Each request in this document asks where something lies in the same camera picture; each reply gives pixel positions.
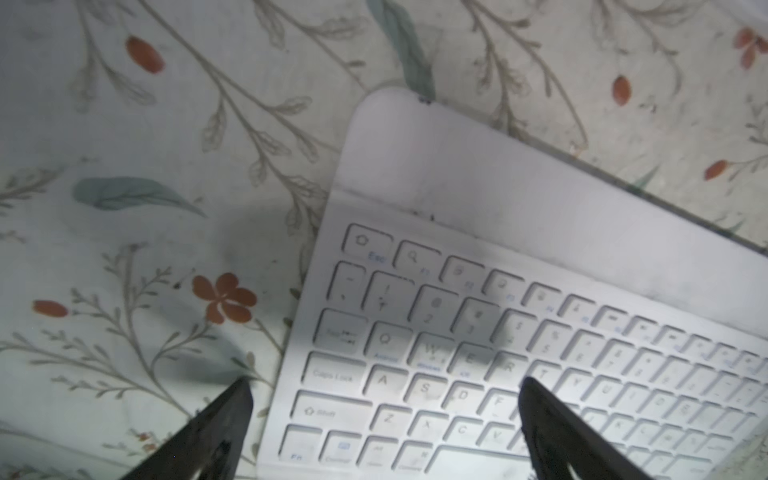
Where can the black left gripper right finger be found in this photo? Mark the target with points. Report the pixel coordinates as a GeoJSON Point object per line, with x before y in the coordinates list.
{"type": "Point", "coordinates": [562, 446]}

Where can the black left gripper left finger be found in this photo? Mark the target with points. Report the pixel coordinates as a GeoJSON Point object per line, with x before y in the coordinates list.
{"type": "Point", "coordinates": [209, 446]}

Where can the white keyboard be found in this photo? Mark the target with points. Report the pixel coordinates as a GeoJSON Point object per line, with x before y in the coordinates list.
{"type": "Point", "coordinates": [453, 263]}

